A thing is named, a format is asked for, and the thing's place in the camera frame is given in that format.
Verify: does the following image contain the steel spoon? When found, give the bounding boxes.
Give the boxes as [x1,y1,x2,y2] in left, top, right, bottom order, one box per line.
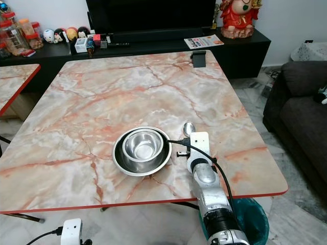
[182,121,197,137]

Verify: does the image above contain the steel bowl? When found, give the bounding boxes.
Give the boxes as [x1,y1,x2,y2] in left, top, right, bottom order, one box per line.
[123,128,164,160]

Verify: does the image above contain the small black box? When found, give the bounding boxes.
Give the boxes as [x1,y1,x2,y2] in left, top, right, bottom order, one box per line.
[191,50,207,68]

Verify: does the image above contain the teal bag lined bin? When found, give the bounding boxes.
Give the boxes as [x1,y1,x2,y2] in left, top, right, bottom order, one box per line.
[199,197,270,245]

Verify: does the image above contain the printed paper leaflet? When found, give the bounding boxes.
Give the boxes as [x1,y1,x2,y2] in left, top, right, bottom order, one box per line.
[184,34,225,50]

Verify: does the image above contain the black TV cabinet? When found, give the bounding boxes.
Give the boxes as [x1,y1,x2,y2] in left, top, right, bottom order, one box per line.
[0,27,271,80]

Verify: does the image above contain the dark grey sofa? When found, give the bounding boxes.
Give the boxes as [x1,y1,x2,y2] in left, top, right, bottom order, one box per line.
[263,60,327,197]

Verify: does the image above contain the black remote control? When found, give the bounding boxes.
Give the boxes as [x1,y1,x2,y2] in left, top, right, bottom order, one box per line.
[101,42,131,48]

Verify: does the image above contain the black television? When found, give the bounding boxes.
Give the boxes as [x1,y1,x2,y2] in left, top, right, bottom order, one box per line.
[86,0,216,35]

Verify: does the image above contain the red fortune god statue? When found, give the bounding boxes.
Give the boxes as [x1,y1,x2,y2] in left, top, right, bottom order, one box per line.
[219,0,260,39]

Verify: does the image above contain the small white open box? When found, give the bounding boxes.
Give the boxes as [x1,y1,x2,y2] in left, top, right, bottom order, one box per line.
[75,38,89,53]

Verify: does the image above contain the small white plush toy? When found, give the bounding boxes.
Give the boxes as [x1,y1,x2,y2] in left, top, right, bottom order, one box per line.
[314,86,327,105]

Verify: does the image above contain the light wooden box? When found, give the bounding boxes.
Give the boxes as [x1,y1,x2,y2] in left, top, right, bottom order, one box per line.
[5,92,40,120]

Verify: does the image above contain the small marble red-edged table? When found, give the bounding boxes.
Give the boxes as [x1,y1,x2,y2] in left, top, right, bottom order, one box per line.
[0,63,41,143]

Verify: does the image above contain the white lace covered box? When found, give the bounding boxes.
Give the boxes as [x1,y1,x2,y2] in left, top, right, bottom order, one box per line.
[290,41,327,63]

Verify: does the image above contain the yellow round figurine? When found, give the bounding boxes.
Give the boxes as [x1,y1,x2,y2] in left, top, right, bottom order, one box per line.
[66,27,79,41]

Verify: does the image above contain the black and white round figurine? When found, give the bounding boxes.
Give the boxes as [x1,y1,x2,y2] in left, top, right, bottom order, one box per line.
[55,28,67,42]

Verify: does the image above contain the large clear red-lidded jar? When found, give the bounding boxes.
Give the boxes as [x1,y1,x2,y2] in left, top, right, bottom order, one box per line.
[3,20,30,56]

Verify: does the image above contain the brown filled red-lidded jar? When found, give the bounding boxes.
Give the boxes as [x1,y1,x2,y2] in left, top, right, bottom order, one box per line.
[30,21,44,50]

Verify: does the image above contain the orange filled clear jar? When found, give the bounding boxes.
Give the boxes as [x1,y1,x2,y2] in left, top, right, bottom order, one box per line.
[18,18,34,36]

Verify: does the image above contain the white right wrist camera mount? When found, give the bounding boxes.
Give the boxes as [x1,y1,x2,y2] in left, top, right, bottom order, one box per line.
[188,132,211,161]

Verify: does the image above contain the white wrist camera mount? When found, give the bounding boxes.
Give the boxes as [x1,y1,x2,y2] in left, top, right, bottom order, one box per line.
[188,132,211,161]
[60,218,83,245]

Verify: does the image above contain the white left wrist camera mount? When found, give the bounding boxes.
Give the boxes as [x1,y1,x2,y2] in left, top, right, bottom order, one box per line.
[60,218,83,245]

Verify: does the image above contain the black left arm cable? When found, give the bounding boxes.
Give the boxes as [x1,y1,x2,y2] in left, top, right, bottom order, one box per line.
[26,229,63,245]

